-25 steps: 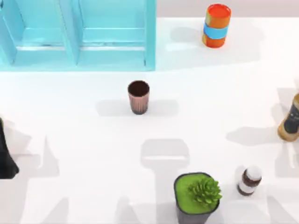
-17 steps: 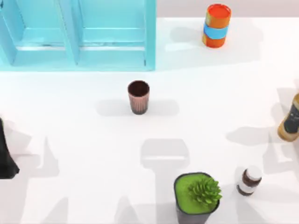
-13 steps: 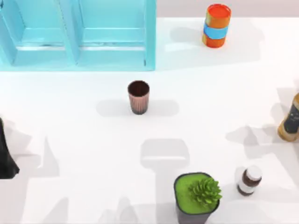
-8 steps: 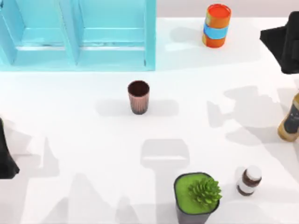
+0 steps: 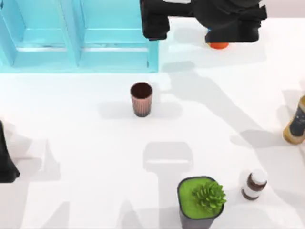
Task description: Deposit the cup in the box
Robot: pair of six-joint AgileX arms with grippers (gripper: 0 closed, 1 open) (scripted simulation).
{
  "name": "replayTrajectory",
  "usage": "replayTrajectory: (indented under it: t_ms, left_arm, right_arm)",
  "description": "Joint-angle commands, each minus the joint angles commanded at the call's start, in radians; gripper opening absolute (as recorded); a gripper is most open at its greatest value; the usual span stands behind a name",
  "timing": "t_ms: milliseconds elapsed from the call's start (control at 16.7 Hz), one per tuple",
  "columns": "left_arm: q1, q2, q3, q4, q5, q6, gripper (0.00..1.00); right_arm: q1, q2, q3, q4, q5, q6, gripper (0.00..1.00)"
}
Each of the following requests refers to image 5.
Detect light blue rack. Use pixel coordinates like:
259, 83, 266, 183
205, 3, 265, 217
0, 0, 159, 73

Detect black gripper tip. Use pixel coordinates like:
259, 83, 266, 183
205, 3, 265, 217
0, 120, 21, 184

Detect green plant in grey pot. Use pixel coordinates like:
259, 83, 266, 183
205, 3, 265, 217
177, 176, 227, 229

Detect brown bottle with white cap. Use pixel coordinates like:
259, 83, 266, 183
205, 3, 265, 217
241, 169, 268, 201

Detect orange round object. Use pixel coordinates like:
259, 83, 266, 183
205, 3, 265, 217
209, 41, 230, 50

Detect copper ribbed cup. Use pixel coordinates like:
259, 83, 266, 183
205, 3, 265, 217
130, 82, 153, 118

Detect yellow bottle with dark label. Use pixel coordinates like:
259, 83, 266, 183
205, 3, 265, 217
283, 94, 305, 145

